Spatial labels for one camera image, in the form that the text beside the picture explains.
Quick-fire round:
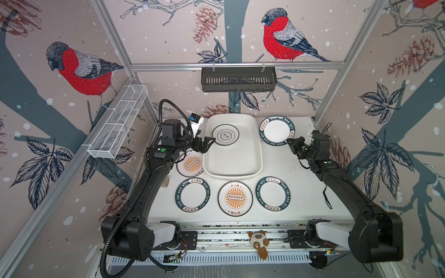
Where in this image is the orange sunburst plate centre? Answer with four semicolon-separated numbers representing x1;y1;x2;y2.
217;181;253;217

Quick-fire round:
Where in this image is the black wire wall basket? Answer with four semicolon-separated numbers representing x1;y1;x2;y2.
201;67;277;93

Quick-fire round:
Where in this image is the yellow tape measure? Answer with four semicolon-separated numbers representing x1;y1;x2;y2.
322;185;333;210

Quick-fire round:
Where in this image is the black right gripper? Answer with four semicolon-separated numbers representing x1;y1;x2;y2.
288;136;318;163

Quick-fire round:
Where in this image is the green hao shi plate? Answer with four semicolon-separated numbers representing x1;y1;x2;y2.
259;115;296;147
255;176;291;212
175;178;211;213

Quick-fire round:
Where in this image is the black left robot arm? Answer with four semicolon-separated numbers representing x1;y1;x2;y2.
101;114;215;264

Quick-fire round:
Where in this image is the small white green-rimmed plate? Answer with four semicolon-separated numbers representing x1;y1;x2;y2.
212;124;240;147

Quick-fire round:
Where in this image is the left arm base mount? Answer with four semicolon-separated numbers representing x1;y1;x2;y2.
149;221;198;251

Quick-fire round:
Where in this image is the black corrugated cable conduit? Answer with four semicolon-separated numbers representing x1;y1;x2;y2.
100;98;194;278

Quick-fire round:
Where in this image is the orange sunburst plate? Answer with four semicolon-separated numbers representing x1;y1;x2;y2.
217;181;253;217
176;151;203;178

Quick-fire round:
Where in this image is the orange sunburst plate left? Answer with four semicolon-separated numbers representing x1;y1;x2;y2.
176;151;203;178

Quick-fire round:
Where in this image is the white plastic bin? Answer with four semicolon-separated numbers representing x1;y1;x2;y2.
203;114;263;180

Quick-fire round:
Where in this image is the aluminium rail base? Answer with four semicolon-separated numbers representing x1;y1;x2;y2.
100;222;390;268

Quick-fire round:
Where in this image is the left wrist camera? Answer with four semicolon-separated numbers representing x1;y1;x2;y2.
189;113;203;137

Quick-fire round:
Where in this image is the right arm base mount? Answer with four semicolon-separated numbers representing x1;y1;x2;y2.
285;219;338;249

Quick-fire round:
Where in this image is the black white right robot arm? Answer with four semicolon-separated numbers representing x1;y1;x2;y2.
286;131;404;264

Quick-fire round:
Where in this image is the brown plush toy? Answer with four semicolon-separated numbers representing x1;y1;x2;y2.
248;230;270;260

